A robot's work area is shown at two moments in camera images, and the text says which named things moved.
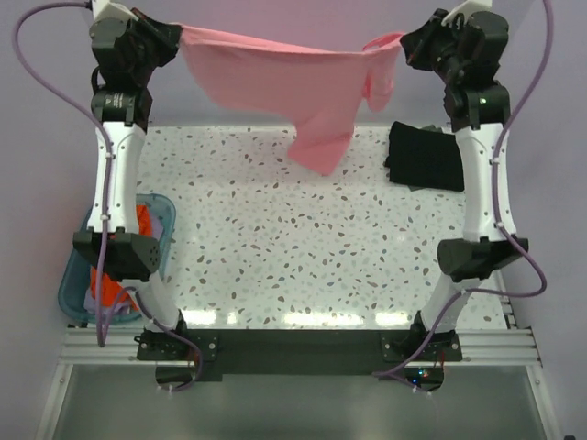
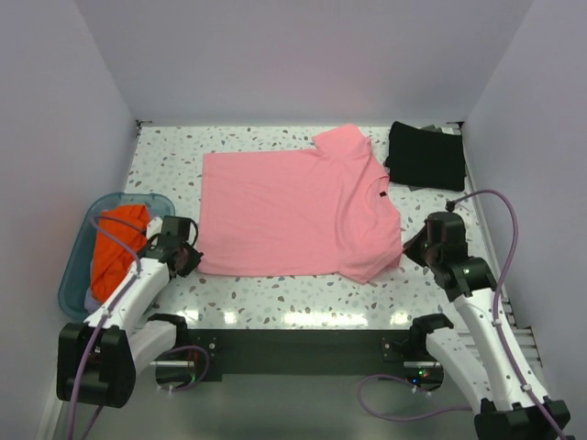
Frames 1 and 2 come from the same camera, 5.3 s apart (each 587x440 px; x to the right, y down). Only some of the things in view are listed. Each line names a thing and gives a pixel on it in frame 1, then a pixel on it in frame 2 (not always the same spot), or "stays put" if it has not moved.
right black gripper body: [447, 37] to [431, 254]
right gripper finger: [419, 46] to [415, 247]
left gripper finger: [165, 38] to [185, 260]
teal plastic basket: [76, 272] stays put
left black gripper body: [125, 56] to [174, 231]
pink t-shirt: [321, 89] to [328, 209]
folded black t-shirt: [424, 159] stays put
